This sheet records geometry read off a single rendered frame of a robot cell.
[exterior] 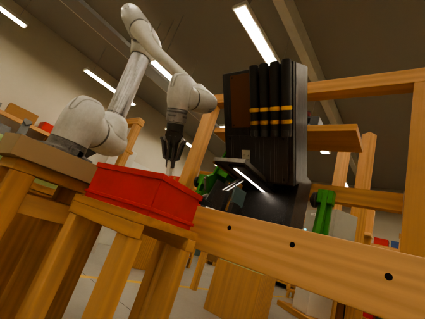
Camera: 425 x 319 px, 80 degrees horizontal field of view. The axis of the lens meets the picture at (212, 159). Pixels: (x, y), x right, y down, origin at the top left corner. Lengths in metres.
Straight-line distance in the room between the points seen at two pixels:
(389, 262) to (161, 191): 0.58
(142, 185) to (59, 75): 7.77
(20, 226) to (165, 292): 1.01
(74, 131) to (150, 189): 0.56
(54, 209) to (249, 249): 0.73
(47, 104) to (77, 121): 7.01
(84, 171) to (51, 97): 7.23
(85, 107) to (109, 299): 0.79
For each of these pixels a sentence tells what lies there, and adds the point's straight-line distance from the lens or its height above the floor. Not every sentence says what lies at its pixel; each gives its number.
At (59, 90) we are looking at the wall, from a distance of 8.35.
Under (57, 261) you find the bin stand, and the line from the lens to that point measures 0.94.
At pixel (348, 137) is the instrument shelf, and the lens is 1.51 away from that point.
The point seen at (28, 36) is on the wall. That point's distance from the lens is 8.47.
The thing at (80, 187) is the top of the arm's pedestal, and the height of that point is 0.83.
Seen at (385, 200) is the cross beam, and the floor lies 1.23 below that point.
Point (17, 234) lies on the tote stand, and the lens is 1.66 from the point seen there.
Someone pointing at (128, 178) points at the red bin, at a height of 0.89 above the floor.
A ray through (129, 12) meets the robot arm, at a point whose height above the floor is 1.69.
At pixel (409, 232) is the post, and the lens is 1.38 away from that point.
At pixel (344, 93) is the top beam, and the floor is 1.85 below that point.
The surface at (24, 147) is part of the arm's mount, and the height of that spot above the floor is 0.88.
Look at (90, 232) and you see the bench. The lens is 1.57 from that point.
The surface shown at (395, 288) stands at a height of 0.82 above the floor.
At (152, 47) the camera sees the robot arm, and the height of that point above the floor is 1.54.
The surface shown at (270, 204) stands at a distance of 1.29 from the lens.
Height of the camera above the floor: 0.79
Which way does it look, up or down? 17 degrees up
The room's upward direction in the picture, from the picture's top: 18 degrees clockwise
